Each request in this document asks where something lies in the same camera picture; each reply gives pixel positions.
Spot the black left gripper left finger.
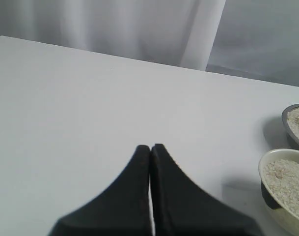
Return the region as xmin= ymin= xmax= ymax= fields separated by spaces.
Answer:
xmin=50 ymin=145 xmax=152 ymax=236

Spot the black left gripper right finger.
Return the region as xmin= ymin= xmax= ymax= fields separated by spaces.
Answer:
xmin=151 ymin=144 xmax=262 ymax=236

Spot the white bowl of rice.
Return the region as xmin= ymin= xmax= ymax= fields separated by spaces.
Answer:
xmin=258 ymin=149 xmax=299 ymax=236

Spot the steel plate of rice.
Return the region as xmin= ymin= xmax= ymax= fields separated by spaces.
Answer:
xmin=281 ymin=104 xmax=299 ymax=146

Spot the white backdrop curtain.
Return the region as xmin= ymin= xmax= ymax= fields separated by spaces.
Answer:
xmin=0 ymin=0 xmax=299 ymax=87

